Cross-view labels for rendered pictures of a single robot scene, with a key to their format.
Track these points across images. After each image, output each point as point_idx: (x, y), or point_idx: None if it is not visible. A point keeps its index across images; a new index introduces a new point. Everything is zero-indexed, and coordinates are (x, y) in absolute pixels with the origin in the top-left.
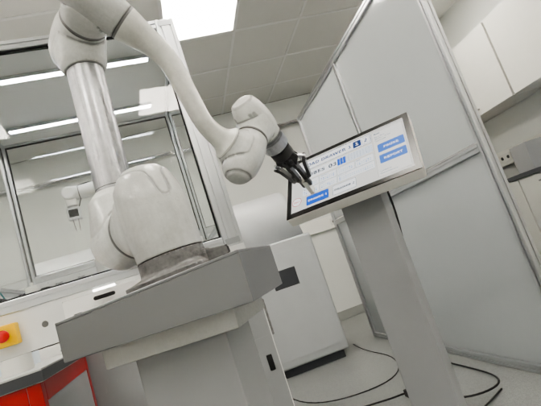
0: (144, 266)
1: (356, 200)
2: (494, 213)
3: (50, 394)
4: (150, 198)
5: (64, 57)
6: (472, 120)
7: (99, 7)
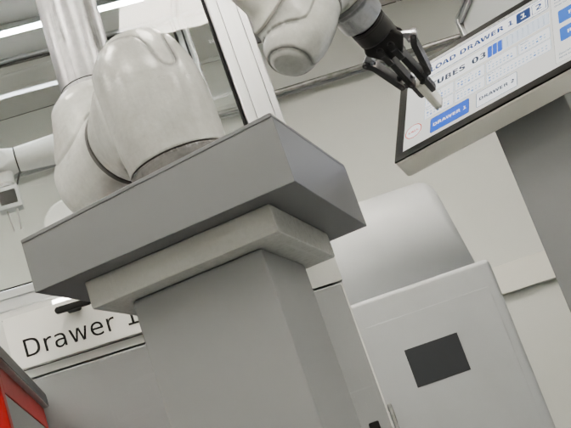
0: (141, 172)
1: (518, 113)
2: None
3: (5, 389)
4: (147, 72)
5: None
6: None
7: None
